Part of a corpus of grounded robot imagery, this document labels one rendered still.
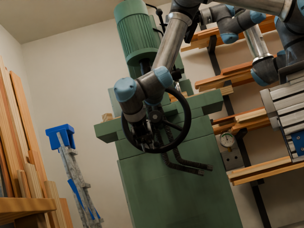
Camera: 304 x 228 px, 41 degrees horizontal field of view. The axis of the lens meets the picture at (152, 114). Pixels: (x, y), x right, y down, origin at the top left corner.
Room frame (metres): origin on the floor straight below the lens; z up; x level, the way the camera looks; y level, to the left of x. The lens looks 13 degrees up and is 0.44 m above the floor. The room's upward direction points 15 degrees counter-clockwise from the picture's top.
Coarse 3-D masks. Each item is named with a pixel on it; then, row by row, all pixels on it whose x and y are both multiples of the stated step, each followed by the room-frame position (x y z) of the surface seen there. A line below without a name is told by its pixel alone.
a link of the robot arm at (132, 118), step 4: (144, 108) 1.35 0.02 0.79; (140, 112) 1.32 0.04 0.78; (144, 112) 1.34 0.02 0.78; (124, 116) 1.35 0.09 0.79; (128, 116) 1.32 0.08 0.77; (132, 116) 1.32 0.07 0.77; (136, 116) 1.32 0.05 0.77; (140, 116) 1.33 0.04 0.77; (128, 120) 1.35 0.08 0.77; (132, 120) 1.34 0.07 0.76; (136, 120) 1.34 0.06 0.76
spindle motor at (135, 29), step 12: (132, 0) 1.86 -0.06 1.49; (120, 12) 1.88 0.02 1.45; (132, 12) 1.86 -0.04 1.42; (144, 12) 1.89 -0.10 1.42; (120, 24) 1.89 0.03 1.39; (132, 24) 1.87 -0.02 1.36; (144, 24) 1.88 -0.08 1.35; (120, 36) 1.92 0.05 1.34; (132, 36) 1.87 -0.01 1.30; (144, 36) 1.87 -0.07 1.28; (132, 48) 1.87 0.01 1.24; (144, 48) 1.86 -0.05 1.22; (156, 48) 1.90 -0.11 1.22; (132, 60) 1.91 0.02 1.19
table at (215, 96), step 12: (192, 96) 1.77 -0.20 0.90; (204, 96) 1.77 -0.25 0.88; (216, 96) 1.77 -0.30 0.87; (168, 108) 1.69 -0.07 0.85; (180, 108) 1.78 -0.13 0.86; (192, 108) 1.77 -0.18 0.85; (204, 108) 1.82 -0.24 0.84; (216, 108) 1.88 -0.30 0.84; (120, 120) 1.80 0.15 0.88; (96, 132) 1.80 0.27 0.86; (108, 132) 1.80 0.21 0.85
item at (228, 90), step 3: (222, 87) 1.92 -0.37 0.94; (225, 87) 1.92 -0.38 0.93; (228, 87) 1.92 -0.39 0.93; (231, 87) 1.91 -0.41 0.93; (222, 90) 1.92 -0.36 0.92; (225, 90) 1.92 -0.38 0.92; (228, 90) 1.92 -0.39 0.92; (231, 90) 1.91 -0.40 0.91; (222, 93) 1.92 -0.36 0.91; (225, 93) 1.92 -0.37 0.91; (228, 93) 1.92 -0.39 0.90; (231, 93) 1.92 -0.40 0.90
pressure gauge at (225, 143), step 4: (220, 136) 1.71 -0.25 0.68; (224, 136) 1.71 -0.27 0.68; (228, 136) 1.70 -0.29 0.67; (232, 136) 1.70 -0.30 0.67; (220, 140) 1.70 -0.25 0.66; (224, 140) 1.71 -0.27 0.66; (228, 140) 1.70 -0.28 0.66; (232, 140) 1.70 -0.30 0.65; (224, 144) 1.71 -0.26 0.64; (228, 144) 1.71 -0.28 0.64; (232, 144) 1.70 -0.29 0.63; (228, 148) 1.73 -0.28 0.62
